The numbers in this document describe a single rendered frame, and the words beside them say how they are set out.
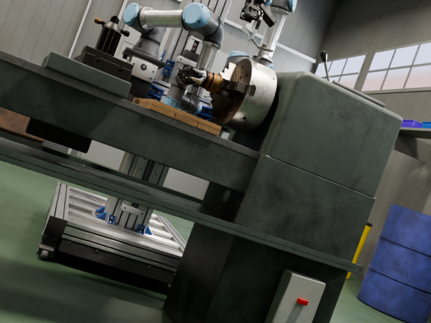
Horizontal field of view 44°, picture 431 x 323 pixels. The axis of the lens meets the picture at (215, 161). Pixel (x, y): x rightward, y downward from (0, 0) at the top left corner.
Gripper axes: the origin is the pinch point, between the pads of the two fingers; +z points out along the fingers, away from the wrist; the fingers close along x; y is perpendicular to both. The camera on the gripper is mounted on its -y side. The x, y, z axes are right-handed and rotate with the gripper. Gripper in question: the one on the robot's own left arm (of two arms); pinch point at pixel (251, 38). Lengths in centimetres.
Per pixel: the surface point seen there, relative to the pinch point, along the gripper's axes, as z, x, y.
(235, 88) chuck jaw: 31.8, 13.2, 6.6
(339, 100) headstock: 22.7, 26.0, -35.9
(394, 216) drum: -6, -182, -268
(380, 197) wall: -76, -340, -384
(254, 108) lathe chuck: 37.4, 14.5, -3.3
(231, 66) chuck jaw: 17.2, -0.3, 5.8
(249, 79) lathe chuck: 27.1, 16.1, 2.7
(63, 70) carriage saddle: 55, 18, 73
